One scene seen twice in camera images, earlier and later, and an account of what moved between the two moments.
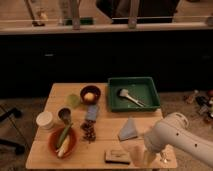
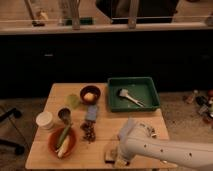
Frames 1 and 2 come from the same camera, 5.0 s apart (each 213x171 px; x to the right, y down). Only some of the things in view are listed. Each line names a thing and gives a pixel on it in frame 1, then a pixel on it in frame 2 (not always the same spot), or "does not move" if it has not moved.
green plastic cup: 74,100 does not move
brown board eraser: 117,157 does not move
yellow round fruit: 89,96 does not move
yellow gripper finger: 148,158 to 120,162
